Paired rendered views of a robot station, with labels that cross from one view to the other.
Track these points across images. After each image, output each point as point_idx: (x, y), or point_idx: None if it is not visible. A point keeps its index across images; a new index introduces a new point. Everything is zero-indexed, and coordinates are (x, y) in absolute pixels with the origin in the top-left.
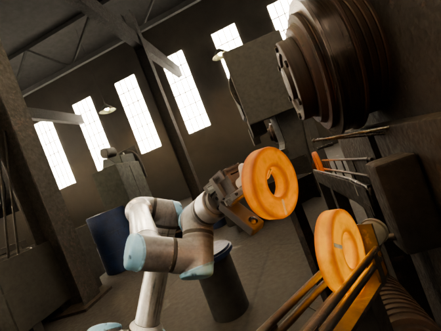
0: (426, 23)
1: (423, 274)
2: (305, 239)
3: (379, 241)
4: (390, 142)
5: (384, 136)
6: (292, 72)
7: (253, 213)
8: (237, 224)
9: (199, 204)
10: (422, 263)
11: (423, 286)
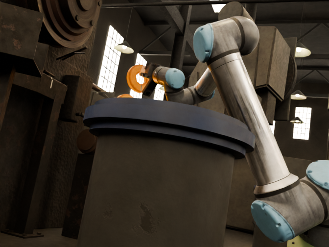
0: None
1: (17, 154)
2: (0, 129)
3: None
4: (58, 65)
5: (55, 61)
6: (99, 12)
7: (144, 86)
8: (153, 90)
9: None
10: (23, 143)
11: (6, 168)
